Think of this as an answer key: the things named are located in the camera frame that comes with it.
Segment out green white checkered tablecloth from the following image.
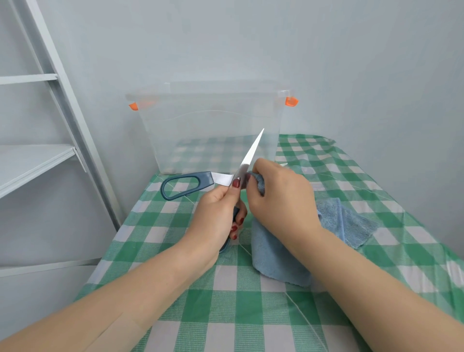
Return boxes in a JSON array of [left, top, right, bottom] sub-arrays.
[[74, 134, 464, 352]]

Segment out person's right hand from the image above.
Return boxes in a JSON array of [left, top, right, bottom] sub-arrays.
[[246, 158, 325, 262]]

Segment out person's right forearm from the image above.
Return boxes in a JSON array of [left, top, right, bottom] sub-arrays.
[[304, 226, 464, 352]]

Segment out white metal shelf rack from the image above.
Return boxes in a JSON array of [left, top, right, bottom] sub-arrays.
[[0, 0, 121, 278]]

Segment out blue handled steel scissors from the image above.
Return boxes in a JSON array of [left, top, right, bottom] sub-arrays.
[[160, 128, 289, 254]]

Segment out clear plastic storage box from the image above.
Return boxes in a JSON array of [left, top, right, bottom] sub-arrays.
[[125, 81, 299, 175]]

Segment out person's left forearm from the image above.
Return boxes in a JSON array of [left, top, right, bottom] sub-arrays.
[[0, 248, 203, 352]]

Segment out blue microfibre cloth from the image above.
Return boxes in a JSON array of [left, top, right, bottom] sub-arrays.
[[248, 172, 379, 288]]

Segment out person's left hand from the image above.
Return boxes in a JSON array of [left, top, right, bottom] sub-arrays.
[[174, 176, 248, 278]]

